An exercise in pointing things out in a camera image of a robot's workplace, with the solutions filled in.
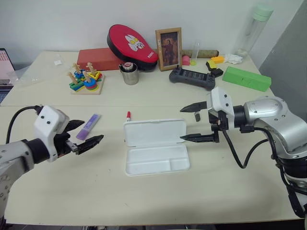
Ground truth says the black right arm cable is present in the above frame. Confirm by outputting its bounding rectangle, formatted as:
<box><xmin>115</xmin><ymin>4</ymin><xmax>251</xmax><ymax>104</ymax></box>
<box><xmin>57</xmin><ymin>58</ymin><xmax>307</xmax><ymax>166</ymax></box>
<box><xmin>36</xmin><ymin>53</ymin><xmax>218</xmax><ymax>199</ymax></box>
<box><xmin>222</xmin><ymin>124</ymin><xmax>274</xmax><ymax>169</ymax></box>

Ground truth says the green rectangular box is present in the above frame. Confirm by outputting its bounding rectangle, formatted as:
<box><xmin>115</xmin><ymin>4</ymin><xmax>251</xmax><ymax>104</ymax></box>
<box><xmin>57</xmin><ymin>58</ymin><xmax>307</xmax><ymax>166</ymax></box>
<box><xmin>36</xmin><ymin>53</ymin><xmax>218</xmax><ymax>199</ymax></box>
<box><xmin>222</xmin><ymin>66</ymin><xmax>272</xmax><ymax>92</ymax></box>

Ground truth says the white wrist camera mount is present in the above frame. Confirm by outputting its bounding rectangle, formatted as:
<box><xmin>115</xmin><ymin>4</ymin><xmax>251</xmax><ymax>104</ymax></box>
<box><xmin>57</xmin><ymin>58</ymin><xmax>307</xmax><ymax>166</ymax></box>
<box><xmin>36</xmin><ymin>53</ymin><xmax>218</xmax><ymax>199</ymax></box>
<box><xmin>206</xmin><ymin>86</ymin><xmax>237</xmax><ymax>129</ymax></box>
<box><xmin>33</xmin><ymin>104</ymin><xmax>70</xmax><ymax>163</ymax></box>

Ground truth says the laptop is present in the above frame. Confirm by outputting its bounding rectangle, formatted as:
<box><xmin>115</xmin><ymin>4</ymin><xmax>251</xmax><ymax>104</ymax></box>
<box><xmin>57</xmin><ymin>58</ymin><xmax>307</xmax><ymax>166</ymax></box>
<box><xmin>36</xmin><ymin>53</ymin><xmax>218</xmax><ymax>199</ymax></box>
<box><xmin>0</xmin><ymin>47</ymin><xmax>15</xmax><ymax>106</ymax></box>

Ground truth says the red rectangular box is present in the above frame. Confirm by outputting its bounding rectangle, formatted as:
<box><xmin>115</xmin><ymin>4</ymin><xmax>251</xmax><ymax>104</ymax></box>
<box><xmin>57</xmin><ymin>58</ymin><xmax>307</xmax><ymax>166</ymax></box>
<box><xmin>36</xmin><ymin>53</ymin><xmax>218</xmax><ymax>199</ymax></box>
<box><xmin>77</xmin><ymin>47</ymin><xmax>126</xmax><ymax>71</ymax></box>

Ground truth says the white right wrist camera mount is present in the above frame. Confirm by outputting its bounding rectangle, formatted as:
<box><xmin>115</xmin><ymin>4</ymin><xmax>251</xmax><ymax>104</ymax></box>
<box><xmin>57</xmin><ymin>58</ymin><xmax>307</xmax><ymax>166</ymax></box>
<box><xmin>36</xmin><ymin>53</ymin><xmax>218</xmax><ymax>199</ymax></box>
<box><xmin>206</xmin><ymin>86</ymin><xmax>237</xmax><ymax>129</ymax></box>

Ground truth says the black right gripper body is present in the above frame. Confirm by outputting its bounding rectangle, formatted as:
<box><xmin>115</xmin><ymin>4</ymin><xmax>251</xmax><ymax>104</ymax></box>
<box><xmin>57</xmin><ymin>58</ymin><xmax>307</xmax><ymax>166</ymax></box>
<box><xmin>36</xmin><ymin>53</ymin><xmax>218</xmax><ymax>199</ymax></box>
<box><xmin>208</xmin><ymin>111</ymin><xmax>228</xmax><ymax>143</ymax></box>

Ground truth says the clear plastic bag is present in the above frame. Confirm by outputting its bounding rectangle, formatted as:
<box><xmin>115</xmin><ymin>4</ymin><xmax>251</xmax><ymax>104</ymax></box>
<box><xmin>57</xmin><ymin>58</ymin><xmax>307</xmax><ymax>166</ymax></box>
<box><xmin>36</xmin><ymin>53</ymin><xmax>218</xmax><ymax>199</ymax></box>
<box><xmin>7</xmin><ymin>53</ymin><xmax>71</xmax><ymax>86</ymax></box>

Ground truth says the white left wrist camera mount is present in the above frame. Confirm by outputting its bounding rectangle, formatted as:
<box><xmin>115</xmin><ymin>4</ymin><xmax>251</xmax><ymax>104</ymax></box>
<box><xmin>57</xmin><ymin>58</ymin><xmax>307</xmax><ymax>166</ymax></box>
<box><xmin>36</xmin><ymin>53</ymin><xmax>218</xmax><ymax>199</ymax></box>
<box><xmin>33</xmin><ymin>104</ymin><xmax>70</xmax><ymax>163</ymax></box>

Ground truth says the clear bottle with green lid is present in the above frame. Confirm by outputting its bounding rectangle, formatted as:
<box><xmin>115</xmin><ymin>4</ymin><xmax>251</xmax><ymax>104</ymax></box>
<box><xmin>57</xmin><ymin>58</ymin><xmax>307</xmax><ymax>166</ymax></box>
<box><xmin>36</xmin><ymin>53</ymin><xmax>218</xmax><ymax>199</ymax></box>
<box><xmin>233</xmin><ymin>2</ymin><xmax>274</xmax><ymax>58</ymax></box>

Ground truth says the stainless steel cup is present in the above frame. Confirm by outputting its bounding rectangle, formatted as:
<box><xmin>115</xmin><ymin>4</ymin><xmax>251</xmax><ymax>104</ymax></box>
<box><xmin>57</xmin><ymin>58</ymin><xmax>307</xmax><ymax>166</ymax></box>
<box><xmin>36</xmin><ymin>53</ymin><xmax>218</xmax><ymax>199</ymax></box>
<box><xmin>118</xmin><ymin>62</ymin><xmax>140</xmax><ymax>86</ymax></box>

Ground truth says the colourful wooden stacking toy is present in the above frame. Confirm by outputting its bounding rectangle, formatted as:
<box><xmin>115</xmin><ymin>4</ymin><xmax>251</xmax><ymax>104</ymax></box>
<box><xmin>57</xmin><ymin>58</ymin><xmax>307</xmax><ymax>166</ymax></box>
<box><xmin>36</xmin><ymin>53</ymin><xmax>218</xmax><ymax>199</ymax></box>
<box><xmin>66</xmin><ymin>62</ymin><xmax>106</xmax><ymax>96</ymax></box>

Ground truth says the red capped item in cup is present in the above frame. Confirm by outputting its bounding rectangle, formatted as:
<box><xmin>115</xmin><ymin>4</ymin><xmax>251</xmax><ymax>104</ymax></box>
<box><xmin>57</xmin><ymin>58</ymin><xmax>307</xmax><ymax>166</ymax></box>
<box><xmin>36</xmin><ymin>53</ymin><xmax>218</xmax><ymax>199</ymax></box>
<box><xmin>122</xmin><ymin>61</ymin><xmax>135</xmax><ymax>72</ymax></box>

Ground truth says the white plastic pencil case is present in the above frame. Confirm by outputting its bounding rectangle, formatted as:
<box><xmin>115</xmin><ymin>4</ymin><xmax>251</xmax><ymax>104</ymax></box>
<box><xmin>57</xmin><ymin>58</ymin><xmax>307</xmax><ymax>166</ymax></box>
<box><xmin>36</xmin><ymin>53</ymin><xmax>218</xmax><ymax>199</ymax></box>
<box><xmin>122</xmin><ymin>117</ymin><xmax>191</xmax><ymax>177</ymax></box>

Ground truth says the brown cardboard roll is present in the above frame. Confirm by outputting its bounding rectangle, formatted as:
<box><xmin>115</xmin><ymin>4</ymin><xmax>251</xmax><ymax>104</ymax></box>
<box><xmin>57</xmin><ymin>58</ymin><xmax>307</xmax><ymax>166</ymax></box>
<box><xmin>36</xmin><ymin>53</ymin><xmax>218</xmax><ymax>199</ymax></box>
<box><xmin>153</xmin><ymin>48</ymin><xmax>220</xmax><ymax>58</ymax></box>

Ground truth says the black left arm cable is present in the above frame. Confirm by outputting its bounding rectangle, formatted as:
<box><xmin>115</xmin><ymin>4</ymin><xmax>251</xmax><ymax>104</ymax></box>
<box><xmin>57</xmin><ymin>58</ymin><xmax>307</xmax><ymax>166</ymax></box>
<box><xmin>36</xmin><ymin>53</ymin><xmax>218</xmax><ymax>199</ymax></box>
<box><xmin>5</xmin><ymin>105</ymin><xmax>42</xmax><ymax>144</ymax></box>

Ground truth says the dark grey game controller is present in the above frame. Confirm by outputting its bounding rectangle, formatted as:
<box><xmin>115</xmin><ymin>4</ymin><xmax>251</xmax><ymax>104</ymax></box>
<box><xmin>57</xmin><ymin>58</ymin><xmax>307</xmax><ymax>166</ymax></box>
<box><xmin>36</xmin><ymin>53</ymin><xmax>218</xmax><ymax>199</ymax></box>
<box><xmin>168</xmin><ymin>65</ymin><xmax>217</xmax><ymax>92</ymax></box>

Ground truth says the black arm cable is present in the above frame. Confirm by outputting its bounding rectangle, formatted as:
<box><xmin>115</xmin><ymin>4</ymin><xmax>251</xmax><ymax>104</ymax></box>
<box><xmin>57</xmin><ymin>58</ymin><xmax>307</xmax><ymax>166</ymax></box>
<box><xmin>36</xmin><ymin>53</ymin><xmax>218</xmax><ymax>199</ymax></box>
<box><xmin>222</xmin><ymin>124</ymin><xmax>274</xmax><ymax>169</ymax></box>
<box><xmin>5</xmin><ymin>105</ymin><xmax>42</xmax><ymax>144</ymax></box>

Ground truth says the wooden picture frame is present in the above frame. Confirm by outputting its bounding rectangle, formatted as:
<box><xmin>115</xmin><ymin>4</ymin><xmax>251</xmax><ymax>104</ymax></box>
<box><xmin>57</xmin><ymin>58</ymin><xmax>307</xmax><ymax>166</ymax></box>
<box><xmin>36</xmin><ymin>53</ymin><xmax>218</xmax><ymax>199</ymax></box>
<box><xmin>155</xmin><ymin>26</ymin><xmax>183</xmax><ymax>72</ymax></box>

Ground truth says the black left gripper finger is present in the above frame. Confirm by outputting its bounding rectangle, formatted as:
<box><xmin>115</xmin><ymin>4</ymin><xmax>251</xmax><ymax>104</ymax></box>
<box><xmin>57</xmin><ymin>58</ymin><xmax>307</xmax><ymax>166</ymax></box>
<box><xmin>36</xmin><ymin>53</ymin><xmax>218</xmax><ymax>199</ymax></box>
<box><xmin>76</xmin><ymin>134</ymin><xmax>105</xmax><ymax>156</ymax></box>
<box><xmin>64</xmin><ymin>119</ymin><xmax>86</xmax><ymax>132</ymax></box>

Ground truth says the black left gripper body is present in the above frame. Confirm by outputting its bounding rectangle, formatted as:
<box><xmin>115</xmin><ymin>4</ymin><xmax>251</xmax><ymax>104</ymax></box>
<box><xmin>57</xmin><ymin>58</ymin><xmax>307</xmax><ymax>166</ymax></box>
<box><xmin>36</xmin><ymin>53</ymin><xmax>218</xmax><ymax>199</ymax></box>
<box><xmin>54</xmin><ymin>130</ymin><xmax>79</xmax><ymax>158</ymax></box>

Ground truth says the red black boxing pad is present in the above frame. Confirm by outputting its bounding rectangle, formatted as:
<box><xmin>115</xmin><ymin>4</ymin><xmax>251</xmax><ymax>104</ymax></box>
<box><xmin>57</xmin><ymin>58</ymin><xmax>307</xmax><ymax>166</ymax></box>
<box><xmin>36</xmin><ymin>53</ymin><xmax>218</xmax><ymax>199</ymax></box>
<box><xmin>106</xmin><ymin>23</ymin><xmax>159</xmax><ymax>72</ymax></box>

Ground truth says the yellow black small toy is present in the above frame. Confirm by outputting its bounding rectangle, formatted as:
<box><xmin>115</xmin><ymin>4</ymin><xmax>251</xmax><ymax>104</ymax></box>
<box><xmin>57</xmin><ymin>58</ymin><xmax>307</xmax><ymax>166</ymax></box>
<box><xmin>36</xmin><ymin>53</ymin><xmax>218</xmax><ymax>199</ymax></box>
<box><xmin>205</xmin><ymin>59</ymin><xmax>218</xmax><ymax>71</ymax></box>

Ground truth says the clear plastic tube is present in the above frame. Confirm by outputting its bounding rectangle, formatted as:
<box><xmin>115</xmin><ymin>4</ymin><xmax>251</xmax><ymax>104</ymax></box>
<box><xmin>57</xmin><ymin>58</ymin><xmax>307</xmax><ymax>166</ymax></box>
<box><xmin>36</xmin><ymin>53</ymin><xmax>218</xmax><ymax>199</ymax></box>
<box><xmin>191</xmin><ymin>42</ymin><xmax>201</xmax><ymax>62</ymax></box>

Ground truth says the crumpled white tissue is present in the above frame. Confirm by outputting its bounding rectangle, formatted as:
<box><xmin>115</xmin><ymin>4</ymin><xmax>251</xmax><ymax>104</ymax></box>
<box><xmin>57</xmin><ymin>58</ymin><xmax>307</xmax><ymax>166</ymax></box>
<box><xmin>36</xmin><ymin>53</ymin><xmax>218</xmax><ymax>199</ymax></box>
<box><xmin>223</xmin><ymin>53</ymin><xmax>244</xmax><ymax>66</ymax></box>

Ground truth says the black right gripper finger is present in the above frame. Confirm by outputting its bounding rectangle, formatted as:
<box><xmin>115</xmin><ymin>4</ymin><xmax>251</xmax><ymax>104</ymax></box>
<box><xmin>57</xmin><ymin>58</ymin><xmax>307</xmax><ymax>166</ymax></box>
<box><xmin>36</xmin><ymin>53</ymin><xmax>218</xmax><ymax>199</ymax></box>
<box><xmin>179</xmin><ymin>101</ymin><xmax>208</xmax><ymax>122</ymax></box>
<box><xmin>179</xmin><ymin>133</ymin><xmax>215</xmax><ymax>144</ymax></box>

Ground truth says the purple marker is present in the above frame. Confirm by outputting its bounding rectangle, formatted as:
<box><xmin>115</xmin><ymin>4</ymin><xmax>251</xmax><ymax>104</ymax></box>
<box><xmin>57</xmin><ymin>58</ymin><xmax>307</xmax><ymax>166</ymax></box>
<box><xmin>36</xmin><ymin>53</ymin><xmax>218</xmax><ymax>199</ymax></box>
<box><xmin>75</xmin><ymin>114</ymin><xmax>102</xmax><ymax>141</ymax></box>

